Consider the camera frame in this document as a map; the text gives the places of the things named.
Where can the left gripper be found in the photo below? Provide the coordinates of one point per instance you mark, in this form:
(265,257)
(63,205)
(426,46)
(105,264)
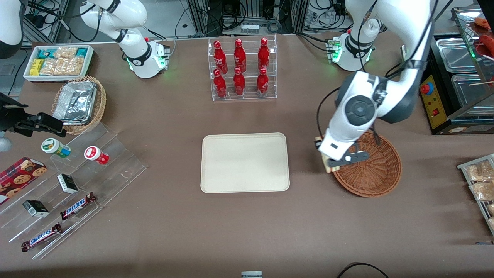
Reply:
(317,144)

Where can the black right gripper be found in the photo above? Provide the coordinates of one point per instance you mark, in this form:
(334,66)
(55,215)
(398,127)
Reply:
(11,117)

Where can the triangular sandwich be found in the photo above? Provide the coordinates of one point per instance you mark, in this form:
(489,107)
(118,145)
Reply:
(330,166)

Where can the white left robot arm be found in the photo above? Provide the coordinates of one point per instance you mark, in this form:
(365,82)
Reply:
(401,31)

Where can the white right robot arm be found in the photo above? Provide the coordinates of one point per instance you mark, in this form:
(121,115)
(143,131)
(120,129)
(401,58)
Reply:
(131,15)

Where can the silver foil tray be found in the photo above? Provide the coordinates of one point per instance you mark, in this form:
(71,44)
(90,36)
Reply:
(75,102)

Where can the round brown wicker basket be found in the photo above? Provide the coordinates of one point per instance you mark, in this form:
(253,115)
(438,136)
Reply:
(378,173)

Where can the oval tan wicker basket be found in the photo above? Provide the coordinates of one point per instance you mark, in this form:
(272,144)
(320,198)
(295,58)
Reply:
(101,104)

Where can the beige rectangular serving tray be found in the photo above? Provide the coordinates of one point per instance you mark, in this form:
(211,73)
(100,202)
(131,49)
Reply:
(245,162)

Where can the green lid cup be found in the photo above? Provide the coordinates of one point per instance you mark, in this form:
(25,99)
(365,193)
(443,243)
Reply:
(54,146)

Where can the white plastic snack bin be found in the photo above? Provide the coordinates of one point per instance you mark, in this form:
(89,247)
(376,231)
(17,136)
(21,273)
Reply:
(29,77)

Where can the red lid cup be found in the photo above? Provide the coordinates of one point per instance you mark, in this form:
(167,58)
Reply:
(94,154)

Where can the yellow snack packet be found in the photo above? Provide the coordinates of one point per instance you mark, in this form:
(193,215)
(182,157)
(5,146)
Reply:
(36,67)

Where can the large clear cracker bag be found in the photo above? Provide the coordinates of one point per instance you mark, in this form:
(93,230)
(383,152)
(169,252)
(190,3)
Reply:
(63,66)

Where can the red cookie box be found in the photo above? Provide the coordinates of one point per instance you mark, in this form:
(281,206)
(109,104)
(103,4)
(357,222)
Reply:
(19,177)

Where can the small dark carton box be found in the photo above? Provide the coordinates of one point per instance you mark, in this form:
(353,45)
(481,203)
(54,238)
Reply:
(67,183)
(35,208)

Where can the teal snack packet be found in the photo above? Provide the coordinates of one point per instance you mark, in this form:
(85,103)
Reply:
(47,53)
(82,52)

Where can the small clear cracker bag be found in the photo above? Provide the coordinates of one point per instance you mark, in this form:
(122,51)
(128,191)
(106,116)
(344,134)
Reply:
(66,52)

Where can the clear acrylic stepped stand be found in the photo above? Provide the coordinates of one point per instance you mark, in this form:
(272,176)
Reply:
(115,162)

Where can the Snickers chocolate bar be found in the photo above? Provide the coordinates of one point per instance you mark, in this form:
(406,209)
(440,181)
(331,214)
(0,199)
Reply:
(77,206)
(41,237)

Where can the red cola bottle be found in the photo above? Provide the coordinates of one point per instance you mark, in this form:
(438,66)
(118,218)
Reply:
(239,56)
(220,58)
(239,84)
(263,83)
(220,85)
(264,54)

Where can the red emergency stop button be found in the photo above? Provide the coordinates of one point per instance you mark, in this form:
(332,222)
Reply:
(427,88)

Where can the black food warmer machine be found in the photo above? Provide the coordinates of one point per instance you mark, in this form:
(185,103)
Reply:
(444,123)

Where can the clear acrylic bottle rack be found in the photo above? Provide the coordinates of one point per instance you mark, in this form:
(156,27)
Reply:
(251,50)

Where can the clear bagged pastry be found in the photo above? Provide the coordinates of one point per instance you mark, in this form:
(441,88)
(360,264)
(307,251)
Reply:
(478,172)
(482,191)

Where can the steel food pan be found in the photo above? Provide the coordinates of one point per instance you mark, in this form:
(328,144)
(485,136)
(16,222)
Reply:
(471,90)
(457,56)

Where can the white power strip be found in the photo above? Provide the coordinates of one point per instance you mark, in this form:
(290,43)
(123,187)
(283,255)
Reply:
(249,28)

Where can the grey device at table edge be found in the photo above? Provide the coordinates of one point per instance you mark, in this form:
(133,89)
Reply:
(251,274)

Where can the orange red fried food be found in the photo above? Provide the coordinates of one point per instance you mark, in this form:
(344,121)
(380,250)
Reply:
(487,40)

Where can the aluminium equipment frame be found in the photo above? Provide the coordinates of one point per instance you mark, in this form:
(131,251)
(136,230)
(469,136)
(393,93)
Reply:
(254,7)

